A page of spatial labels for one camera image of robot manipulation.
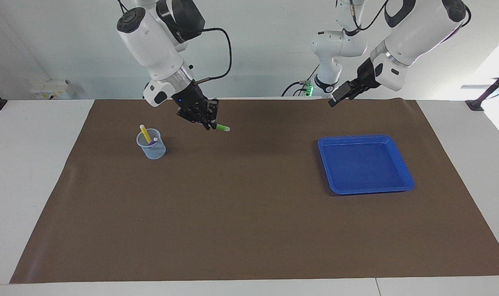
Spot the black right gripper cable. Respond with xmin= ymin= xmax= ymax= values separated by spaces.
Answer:
xmin=179 ymin=28 xmax=232 ymax=86

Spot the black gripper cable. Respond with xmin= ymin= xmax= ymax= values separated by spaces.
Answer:
xmin=179 ymin=28 xmax=232 ymax=86
xmin=348 ymin=0 xmax=396 ymax=32

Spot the blue plastic tray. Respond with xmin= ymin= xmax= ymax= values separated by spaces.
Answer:
xmin=318 ymin=134 xmax=415 ymax=195

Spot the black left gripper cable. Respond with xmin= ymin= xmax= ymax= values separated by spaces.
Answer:
xmin=348 ymin=0 xmax=396 ymax=32

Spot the brown table mat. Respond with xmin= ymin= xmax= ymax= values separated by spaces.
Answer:
xmin=9 ymin=98 xmax=499 ymax=284

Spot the black base cable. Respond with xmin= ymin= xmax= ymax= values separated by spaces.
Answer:
xmin=280 ymin=62 xmax=320 ymax=97

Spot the translucent plastic cup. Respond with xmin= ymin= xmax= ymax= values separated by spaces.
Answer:
xmin=136 ymin=128 xmax=167 ymax=160

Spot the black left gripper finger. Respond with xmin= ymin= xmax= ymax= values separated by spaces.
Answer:
xmin=328 ymin=81 xmax=355 ymax=108

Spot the white wall outlet box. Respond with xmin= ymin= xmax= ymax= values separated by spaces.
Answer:
xmin=30 ymin=79 xmax=76 ymax=100

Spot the black clamp pole stand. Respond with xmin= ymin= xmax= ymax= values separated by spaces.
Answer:
xmin=465 ymin=66 xmax=499 ymax=111

